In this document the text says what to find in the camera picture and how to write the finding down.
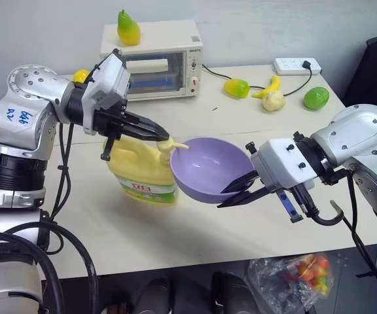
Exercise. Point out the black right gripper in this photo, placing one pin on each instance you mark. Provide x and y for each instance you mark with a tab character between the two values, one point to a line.
267	189

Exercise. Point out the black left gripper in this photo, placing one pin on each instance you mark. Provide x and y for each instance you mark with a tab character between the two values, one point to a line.
110	121

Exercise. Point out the yellow pump bottle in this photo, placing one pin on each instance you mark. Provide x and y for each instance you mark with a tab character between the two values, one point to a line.
136	167

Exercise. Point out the purple plastic bowl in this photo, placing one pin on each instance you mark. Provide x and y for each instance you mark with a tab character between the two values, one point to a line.
201	163

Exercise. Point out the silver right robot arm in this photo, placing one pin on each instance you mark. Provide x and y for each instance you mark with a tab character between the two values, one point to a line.
358	131

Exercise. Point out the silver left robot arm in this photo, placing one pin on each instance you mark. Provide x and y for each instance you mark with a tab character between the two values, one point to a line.
28	114

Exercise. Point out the yellow toy fruit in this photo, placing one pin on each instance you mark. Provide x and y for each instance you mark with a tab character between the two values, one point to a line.
80	76

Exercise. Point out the white toaster oven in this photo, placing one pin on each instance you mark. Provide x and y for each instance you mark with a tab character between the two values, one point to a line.
162	42

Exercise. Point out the pale cream toy fruit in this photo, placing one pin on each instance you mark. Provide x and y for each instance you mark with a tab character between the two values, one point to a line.
273	102

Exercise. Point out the green yellow toy pear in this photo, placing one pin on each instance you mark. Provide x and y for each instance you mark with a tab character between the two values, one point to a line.
128	31

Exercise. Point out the plastic bag of toy fruit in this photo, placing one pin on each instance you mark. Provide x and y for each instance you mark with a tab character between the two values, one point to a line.
293	278

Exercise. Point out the yellow green toy mango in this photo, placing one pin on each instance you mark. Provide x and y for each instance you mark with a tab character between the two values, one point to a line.
237	88

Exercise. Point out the yellow toy banana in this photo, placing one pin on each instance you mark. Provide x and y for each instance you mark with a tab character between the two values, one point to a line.
271	86

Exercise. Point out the green toy fruit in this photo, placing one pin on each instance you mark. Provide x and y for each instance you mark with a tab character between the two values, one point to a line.
316	98

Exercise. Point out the white power strip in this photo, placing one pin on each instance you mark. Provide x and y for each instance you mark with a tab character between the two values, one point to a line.
290	67

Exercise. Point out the black power plug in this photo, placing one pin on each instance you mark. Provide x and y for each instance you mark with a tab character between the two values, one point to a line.
306	64

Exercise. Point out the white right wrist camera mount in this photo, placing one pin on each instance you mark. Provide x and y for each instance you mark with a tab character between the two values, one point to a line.
280	163

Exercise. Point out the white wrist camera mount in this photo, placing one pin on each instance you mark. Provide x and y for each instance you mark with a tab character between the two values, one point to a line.
110	78
280	163

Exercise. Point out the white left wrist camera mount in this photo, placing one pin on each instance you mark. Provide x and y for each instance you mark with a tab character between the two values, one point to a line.
110	78

